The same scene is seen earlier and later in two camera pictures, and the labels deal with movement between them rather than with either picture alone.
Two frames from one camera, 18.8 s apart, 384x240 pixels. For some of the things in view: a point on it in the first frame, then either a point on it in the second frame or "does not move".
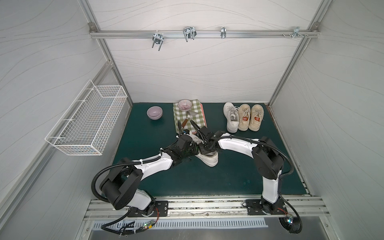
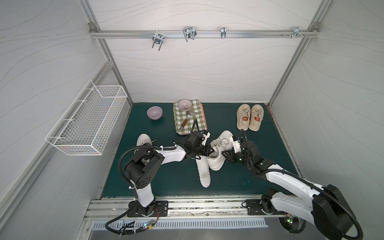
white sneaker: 231,113 → 223,143
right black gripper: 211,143 → 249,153
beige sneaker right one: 257,113 does not move
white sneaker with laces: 211,160 → 143,138
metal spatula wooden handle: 189,114 does not move
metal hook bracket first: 158,38 does not move
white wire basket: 85,127 does not move
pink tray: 203,115 does not move
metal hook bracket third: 223,32 does not move
